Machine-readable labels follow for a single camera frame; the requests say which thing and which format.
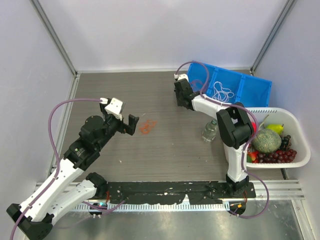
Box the clear glass bottle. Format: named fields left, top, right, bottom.
left=202, top=119, right=218, bottom=143

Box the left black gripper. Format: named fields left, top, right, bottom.
left=96, top=103, right=139, bottom=150

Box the white string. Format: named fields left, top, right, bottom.
left=209, top=81, right=236, bottom=105

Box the slotted cable duct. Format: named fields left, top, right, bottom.
left=72, top=202, right=231, bottom=213

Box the small peach fruit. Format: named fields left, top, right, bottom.
left=246, top=151, right=259, bottom=164

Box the white plastic basket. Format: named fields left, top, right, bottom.
left=246, top=107, right=311, bottom=169

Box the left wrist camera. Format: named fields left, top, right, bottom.
left=99, top=97, right=125, bottom=121

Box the dark grapes bunch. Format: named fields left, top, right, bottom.
left=279, top=135, right=292, bottom=151

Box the red grapes bunch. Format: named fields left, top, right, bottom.
left=252, top=149, right=297, bottom=164

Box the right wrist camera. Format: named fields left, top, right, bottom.
left=174, top=73, right=189, bottom=82

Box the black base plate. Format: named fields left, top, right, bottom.
left=105, top=181, right=256, bottom=205

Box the cantaloupe melon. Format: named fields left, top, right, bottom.
left=251, top=128, right=282, bottom=154

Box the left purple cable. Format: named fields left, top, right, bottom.
left=8, top=98, right=130, bottom=240

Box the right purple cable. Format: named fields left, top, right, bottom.
left=174, top=60, right=270, bottom=221

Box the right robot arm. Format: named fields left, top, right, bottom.
left=174, top=78, right=257, bottom=198

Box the purple cable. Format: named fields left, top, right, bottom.
left=174, top=60, right=270, bottom=221
left=8, top=98, right=130, bottom=240

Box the blue three-compartment bin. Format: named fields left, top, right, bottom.
left=187, top=63, right=272, bottom=108

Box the green pear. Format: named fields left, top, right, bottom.
left=266, top=124, right=284, bottom=135

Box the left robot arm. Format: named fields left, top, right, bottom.
left=6, top=113, right=139, bottom=240

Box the red apple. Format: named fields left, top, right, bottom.
left=251, top=121, right=257, bottom=132

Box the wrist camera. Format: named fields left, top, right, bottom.
left=99, top=97, right=125, bottom=121
left=174, top=73, right=189, bottom=82

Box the orange string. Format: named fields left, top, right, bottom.
left=138, top=119, right=159, bottom=136
left=189, top=79, right=206, bottom=93

